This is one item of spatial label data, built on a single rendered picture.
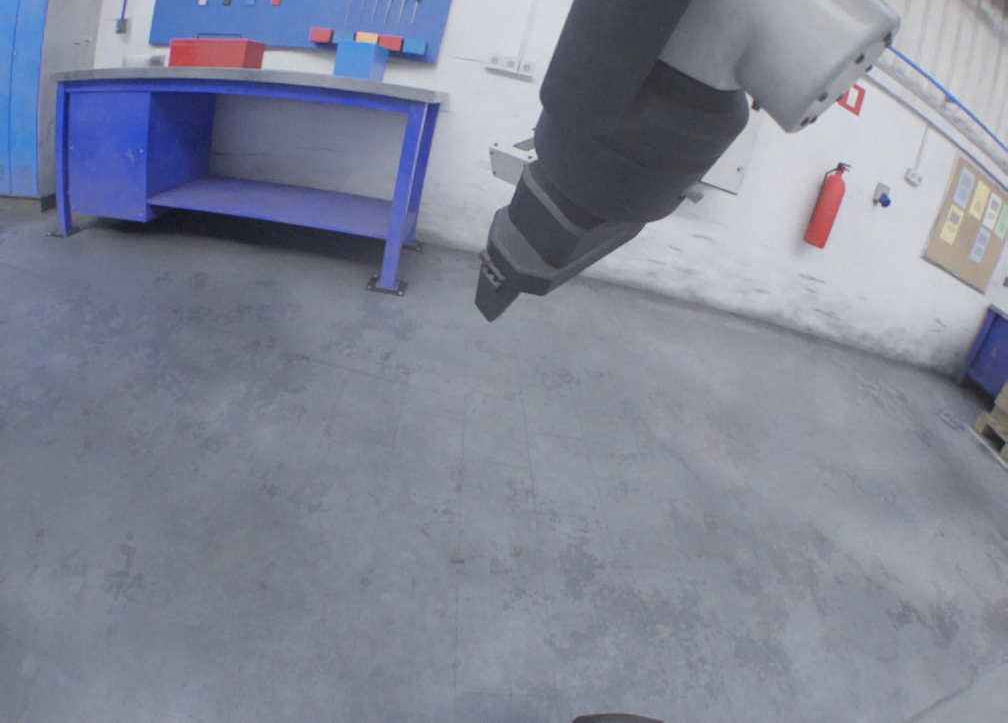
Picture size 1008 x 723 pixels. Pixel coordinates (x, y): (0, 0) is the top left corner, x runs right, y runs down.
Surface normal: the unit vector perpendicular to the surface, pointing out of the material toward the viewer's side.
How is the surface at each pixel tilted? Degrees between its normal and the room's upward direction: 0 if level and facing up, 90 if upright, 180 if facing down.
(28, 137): 90
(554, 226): 117
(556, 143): 111
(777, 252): 90
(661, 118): 85
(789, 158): 90
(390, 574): 0
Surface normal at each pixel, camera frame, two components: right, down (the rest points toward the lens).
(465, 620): 0.23, -0.86
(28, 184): 0.04, 0.48
